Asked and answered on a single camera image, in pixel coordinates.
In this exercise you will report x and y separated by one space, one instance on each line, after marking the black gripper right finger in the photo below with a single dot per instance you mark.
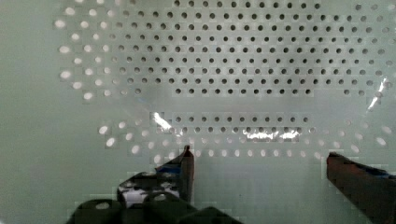
371 190

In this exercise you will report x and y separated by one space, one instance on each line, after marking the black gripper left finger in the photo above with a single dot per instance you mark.
175 177

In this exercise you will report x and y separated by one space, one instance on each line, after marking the mint green oval strainer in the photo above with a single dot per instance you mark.
95 91

